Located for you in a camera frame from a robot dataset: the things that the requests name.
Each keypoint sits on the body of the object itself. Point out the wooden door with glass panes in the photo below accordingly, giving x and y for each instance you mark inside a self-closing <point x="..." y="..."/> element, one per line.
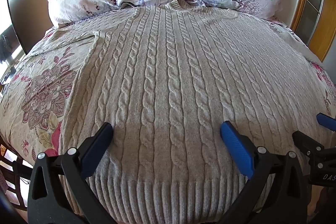
<point x="313" y="3"/>

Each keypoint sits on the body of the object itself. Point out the floral quilted bedspread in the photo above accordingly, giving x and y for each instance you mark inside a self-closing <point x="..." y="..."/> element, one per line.
<point x="39" y="98"/>

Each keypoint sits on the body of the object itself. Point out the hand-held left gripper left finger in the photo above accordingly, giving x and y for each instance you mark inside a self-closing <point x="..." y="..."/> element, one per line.
<point x="97" y="150"/>

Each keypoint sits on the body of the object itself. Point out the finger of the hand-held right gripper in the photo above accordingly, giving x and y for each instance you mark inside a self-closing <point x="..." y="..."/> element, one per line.
<point x="307" y="144"/>
<point x="326" y="122"/>

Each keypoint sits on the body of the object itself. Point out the dark wooden chair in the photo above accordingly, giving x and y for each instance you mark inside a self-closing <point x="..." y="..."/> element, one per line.
<point x="10" y="161"/>

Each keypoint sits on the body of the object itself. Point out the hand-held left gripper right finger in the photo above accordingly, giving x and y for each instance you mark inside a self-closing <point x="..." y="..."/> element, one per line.
<point x="236" y="145"/>

